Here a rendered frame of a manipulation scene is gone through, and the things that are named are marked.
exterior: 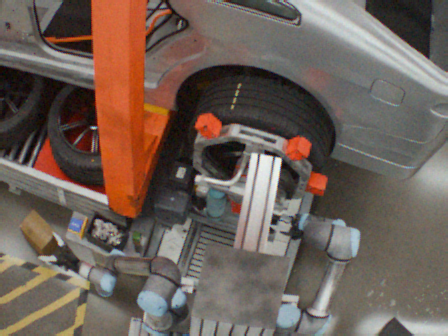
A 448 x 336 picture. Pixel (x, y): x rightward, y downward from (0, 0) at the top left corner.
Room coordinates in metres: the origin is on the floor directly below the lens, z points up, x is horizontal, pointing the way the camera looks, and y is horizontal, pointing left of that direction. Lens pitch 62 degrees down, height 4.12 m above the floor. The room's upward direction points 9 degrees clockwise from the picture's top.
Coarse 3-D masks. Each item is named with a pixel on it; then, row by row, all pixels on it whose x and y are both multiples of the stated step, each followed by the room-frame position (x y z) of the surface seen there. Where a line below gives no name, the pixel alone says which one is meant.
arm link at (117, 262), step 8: (112, 256) 1.10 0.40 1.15; (120, 256) 1.10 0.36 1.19; (160, 256) 1.06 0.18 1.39; (112, 264) 1.06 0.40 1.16; (120, 264) 1.05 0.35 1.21; (128, 264) 1.04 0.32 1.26; (136, 264) 1.04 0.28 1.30; (144, 264) 1.03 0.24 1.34; (152, 264) 1.01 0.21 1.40; (160, 264) 1.00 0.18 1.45; (168, 264) 1.01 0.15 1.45; (176, 264) 1.03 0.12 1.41; (112, 272) 1.03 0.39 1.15; (120, 272) 1.03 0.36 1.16; (128, 272) 1.02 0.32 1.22; (136, 272) 1.01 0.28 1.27; (144, 272) 1.00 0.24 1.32; (160, 272) 0.96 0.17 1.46; (168, 272) 0.97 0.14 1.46; (176, 272) 0.98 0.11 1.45; (176, 280) 0.95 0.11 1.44
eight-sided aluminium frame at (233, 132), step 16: (224, 128) 1.82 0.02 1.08; (240, 128) 1.81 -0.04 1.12; (208, 144) 1.79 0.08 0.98; (256, 144) 1.75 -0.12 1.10; (272, 144) 1.76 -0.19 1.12; (208, 160) 1.84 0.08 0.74; (288, 160) 1.73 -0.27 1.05; (304, 160) 1.77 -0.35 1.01; (224, 176) 1.82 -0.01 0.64; (304, 176) 1.71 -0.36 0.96
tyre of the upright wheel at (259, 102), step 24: (216, 96) 1.98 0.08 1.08; (240, 96) 1.96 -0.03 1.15; (264, 96) 1.96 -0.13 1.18; (288, 96) 1.99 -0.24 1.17; (240, 120) 1.85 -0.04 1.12; (264, 120) 1.84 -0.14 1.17; (288, 120) 1.87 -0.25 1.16; (312, 120) 1.93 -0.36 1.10; (192, 144) 1.88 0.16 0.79; (312, 144) 1.82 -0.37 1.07; (312, 168) 1.79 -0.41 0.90
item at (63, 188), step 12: (0, 156) 1.85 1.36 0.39; (0, 168) 1.81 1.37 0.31; (12, 168) 1.79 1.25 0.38; (24, 168) 1.80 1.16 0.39; (36, 180) 1.76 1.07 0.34; (48, 180) 1.75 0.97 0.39; (60, 180) 1.77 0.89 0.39; (60, 192) 1.72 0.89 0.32; (72, 192) 1.72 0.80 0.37; (84, 192) 1.72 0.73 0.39; (96, 192) 1.74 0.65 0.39; (84, 204) 1.70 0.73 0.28; (96, 204) 1.69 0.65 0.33; (120, 216) 1.67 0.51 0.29
